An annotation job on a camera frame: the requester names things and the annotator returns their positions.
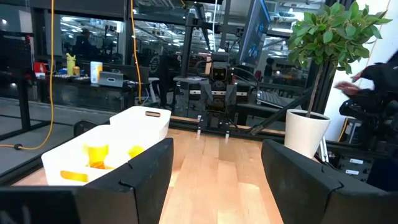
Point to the yellow drinking bottle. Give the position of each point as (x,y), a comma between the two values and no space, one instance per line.
(71,64)

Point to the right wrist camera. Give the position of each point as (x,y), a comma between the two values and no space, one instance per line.
(219,73)

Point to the black keyboard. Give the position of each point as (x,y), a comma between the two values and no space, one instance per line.
(271,99)

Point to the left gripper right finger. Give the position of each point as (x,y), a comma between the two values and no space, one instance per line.
(311,193)

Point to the green leafy plant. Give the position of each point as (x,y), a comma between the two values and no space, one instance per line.
(329,34)

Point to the red container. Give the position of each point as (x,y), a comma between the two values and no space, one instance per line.
(39,69)

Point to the white plastic bin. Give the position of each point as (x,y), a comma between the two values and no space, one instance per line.
(136,123)
(62,161)

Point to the grey box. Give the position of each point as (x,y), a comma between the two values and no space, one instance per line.
(111,79)

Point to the person's hand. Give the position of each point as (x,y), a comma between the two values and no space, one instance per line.
(346,88)

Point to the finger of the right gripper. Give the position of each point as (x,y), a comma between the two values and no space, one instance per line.
(231,93)
(206,93)

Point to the white and orange carton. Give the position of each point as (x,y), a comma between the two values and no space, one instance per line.
(95,72)

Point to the black computer monitor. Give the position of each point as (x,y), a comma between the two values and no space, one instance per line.
(253,31)

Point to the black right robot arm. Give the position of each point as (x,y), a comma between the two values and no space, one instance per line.
(190,102)

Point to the white plant pot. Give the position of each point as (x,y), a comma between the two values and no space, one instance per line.
(304,133)

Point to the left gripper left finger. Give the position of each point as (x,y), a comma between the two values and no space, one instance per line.
(136,186)

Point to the person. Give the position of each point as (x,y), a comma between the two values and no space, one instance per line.
(83,45)
(269,68)

